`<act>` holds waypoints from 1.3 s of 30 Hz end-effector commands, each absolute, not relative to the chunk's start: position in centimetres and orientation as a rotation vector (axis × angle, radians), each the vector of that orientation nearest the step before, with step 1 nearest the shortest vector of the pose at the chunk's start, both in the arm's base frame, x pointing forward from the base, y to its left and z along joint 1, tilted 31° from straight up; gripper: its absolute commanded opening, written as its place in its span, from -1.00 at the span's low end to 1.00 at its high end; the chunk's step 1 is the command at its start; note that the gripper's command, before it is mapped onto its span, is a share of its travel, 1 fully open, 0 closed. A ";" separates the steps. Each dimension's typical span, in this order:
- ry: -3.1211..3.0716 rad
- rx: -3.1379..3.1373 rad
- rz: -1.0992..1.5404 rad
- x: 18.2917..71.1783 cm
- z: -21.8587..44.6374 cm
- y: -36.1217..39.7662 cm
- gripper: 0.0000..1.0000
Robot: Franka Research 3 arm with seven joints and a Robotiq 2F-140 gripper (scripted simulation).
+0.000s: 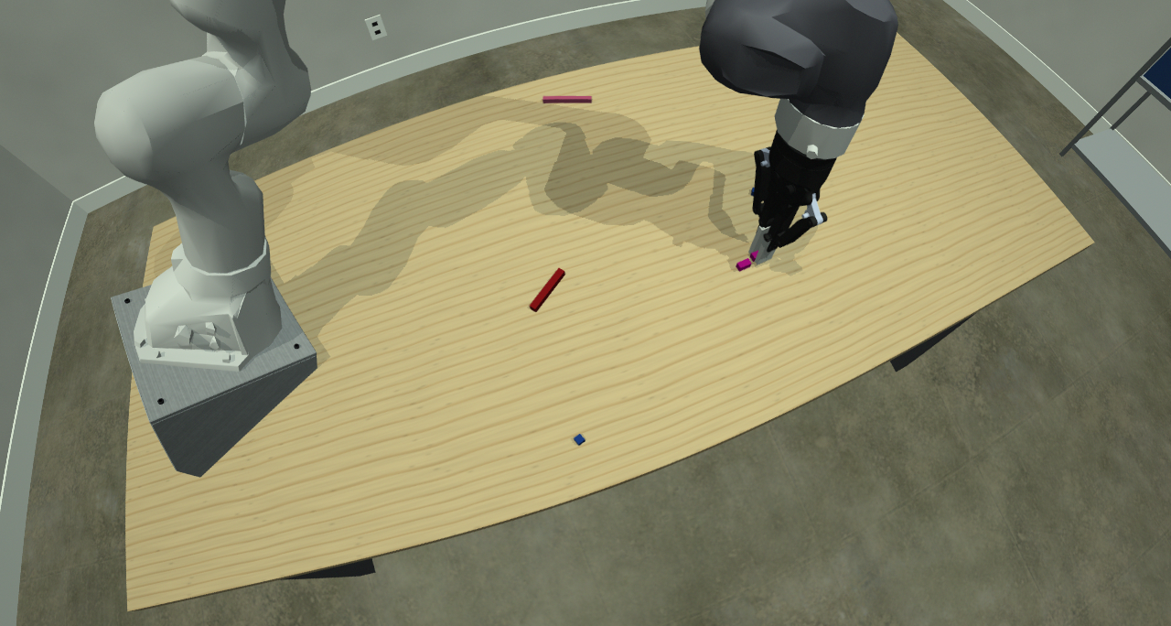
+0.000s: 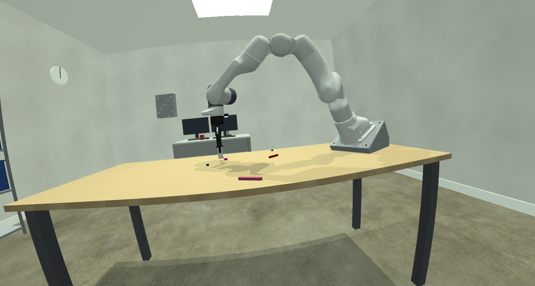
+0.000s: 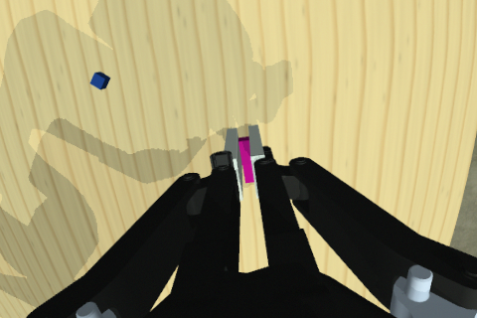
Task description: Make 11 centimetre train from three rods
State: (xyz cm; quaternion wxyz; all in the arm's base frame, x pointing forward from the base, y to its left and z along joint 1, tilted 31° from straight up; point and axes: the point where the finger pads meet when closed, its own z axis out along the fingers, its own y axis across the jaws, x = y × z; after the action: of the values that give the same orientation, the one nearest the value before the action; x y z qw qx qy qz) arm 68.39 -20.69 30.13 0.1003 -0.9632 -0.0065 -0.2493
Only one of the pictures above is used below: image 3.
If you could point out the small blue cube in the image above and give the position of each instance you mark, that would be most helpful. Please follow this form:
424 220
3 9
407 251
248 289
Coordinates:
100 80

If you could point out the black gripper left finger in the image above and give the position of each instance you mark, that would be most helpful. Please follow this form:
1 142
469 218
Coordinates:
128 279

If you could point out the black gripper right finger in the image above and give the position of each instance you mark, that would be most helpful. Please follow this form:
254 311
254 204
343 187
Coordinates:
411 275

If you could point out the small magenta block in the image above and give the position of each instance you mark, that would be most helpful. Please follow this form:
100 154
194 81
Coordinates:
244 150
248 175

